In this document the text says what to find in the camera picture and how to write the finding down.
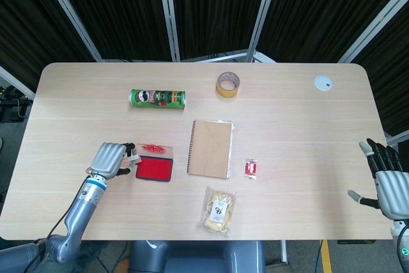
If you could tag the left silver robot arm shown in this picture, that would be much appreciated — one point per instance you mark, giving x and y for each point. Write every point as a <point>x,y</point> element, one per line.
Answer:
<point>83,206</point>

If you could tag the white table leg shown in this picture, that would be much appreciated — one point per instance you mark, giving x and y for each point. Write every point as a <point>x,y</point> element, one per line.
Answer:
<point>283,250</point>

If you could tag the small red stamp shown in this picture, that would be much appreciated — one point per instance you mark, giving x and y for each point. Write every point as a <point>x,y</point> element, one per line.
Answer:
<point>133,158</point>

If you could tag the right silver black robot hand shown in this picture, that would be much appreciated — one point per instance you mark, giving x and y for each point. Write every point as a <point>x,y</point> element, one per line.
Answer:
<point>393,193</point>

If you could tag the red ink pad clear lid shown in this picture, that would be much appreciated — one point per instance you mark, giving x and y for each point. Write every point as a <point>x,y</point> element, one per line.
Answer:
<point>153,169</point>

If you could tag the black folding screen panel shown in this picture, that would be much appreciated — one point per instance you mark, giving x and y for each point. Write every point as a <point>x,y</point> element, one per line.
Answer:
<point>217,7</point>
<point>28,23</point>
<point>390,71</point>
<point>319,11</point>
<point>118,11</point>

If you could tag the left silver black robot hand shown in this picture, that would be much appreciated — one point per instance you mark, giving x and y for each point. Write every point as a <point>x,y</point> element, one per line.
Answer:
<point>108,159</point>

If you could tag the black equipment pile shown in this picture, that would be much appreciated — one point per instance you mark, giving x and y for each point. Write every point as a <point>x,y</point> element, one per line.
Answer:
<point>12,103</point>

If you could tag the brown spiral notebook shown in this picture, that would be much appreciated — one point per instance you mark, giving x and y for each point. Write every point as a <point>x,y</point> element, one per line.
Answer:
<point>209,148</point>

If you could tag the green chips can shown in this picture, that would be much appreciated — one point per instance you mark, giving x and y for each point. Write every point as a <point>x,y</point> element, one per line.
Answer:
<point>158,98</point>

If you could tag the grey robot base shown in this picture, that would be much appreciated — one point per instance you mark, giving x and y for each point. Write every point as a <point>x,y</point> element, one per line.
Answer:
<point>198,258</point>

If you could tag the yellow packing tape roll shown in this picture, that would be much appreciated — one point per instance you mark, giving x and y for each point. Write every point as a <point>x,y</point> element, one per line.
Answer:
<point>227,90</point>

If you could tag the small red candy packet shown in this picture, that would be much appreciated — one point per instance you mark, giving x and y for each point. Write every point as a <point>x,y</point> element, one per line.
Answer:
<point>251,168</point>

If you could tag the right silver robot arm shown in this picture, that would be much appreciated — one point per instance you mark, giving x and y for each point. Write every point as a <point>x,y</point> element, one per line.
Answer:
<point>401,244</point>

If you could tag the clear bag of dried snacks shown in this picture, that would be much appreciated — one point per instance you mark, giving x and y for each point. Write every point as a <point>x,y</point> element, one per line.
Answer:
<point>219,212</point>

